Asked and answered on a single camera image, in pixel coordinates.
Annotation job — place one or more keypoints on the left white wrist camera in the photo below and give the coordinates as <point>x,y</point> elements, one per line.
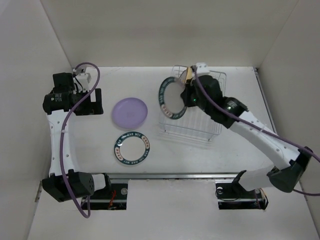
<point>81,81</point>

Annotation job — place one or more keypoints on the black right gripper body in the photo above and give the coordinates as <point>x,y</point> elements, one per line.
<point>191,96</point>

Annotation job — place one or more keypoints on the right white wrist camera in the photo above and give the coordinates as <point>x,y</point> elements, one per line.
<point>201,69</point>

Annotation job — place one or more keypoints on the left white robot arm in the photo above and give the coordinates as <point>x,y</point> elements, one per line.
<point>62,105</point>

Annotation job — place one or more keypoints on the lilac plastic plate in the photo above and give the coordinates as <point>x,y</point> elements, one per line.
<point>129,113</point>

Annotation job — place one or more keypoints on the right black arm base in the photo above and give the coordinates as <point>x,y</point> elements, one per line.
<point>231,198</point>

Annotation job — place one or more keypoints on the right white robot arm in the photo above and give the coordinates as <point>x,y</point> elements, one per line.
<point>289,162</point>

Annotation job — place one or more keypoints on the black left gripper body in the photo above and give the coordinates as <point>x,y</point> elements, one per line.
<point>91,108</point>

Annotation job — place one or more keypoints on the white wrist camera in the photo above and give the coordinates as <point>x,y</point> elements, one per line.
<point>201,69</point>
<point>81,81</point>

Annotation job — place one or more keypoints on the beige deep plate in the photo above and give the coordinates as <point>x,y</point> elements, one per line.
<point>186,75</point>

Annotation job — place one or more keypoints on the white wire dish rack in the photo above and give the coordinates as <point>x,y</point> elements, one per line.
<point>194,125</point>

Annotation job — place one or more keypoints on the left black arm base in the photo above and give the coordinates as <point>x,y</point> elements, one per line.
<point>112,199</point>

